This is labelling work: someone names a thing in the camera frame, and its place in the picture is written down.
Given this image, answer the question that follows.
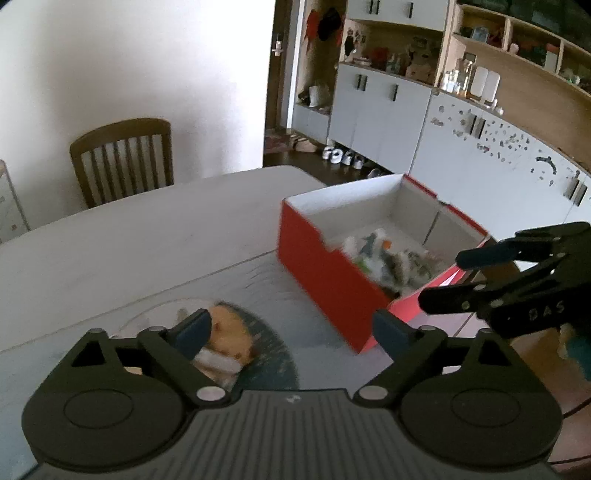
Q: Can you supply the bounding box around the black cable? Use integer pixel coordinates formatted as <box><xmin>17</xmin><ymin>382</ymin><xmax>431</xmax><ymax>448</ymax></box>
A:
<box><xmin>549</xmin><ymin>399</ymin><xmax>591</xmax><ymax>468</ymax></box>

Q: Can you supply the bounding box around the beige slipper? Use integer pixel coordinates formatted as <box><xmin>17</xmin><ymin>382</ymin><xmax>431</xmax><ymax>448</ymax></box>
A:
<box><xmin>288</xmin><ymin>134</ymin><xmax>319</xmax><ymax>153</ymax></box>

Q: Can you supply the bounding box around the white sideboard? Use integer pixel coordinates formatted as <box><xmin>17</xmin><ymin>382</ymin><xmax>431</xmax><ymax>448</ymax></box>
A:
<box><xmin>0</xmin><ymin>159</ymin><xmax>31</xmax><ymax>243</ymax></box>

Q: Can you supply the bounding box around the patterned doormat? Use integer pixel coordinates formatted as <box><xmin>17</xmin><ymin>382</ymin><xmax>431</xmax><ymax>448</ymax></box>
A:
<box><xmin>264</xmin><ymin>131</ymin><xmax>296</xmax><ymax>153</ymax></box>

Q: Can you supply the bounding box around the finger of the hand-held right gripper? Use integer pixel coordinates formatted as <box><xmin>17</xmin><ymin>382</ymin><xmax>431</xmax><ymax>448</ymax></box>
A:
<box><xmin>418</xmin><ymin>251</ymin><xmax>591</xmax><ymax>316</ymax></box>
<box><xmin>455</xmin><ymin>222</ymin><xmax>591</xmax><ymax>271</ymax></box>

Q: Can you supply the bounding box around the person's right forearm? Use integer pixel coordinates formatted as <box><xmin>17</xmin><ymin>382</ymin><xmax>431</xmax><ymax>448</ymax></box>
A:
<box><xmin>558</xmin><ymin>323</ymin><xmax>591</xmax><ymax>381</ymax></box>

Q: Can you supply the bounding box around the white wall cabinet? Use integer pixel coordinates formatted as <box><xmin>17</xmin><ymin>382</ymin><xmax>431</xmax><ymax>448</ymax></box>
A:
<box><xmin>291</xmin><ymin>0</ymin><xmax>591</xmax><ymax>241</ymax></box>

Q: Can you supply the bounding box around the brown door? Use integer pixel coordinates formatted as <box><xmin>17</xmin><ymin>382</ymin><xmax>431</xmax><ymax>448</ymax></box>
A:
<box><xmin>263</xmin><ymin>0</ymin><xmax>301</xmax><ymax>167</ymax></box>

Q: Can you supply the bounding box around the wooden dining chair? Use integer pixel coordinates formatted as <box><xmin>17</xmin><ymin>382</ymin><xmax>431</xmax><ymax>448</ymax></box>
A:
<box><xmin>69</xmin><ymin>118</ymin><xmax>175</xmax><ymax>209</ymax></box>

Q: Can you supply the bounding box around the yellow plush toy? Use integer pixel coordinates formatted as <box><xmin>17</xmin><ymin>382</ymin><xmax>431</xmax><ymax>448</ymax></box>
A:
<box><xmin>201</xmin><ymin>302</ymin><xmax>259</xmax><ymax>384</ymax></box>

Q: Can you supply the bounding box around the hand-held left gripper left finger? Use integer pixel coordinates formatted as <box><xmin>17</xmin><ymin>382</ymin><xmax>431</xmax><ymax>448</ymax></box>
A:
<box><xmin>44</xmin><ymin>308</ymin><xmax>232</xmax><ymax>409</ymax></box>

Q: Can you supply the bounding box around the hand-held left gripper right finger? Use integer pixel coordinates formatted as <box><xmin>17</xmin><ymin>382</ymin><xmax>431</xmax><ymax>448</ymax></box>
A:
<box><xmin>353</xmin><ymin>309</ymin><xmax>532</xmax><ymax>409</ymax></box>

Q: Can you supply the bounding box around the red shoe box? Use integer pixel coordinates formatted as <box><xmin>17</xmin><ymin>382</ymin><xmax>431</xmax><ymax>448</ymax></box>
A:
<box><xmin>276</xmin><ymin>173</ymin><xmax>491</xmax><ymax>355</ymax></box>

